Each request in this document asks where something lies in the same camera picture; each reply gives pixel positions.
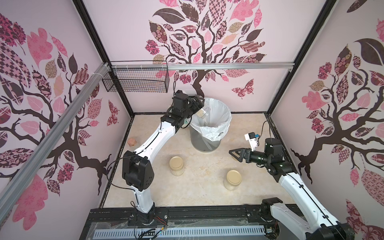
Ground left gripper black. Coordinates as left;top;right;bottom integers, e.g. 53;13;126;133
182;95;205;119

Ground glass jar tan lid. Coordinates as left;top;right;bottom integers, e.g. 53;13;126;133
224;170;242;191
169;157;185;177
196;107;210;119

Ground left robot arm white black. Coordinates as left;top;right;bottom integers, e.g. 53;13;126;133
121;90;205;225

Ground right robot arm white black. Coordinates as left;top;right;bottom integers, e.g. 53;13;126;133
229;135;355;240

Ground white trash bag liner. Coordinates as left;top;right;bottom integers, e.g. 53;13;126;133
190;98;232;142

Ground small jar pink lid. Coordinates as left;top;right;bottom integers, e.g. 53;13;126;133
127;138;137;147

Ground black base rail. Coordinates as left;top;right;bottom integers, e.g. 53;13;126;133
79;203;340;240

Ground black wire basket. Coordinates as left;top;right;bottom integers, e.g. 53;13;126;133
103;60;170;93

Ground aluminium rail back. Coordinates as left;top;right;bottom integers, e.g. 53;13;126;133
112;62;295;71

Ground aluminium rail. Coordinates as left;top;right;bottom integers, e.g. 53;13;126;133
1;63;110;222
112;62;295;71

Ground white slotted cable duct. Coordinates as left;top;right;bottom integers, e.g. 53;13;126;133
91;226;266;240

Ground aluminium rail left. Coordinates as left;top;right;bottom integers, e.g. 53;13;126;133
1;63;110;222

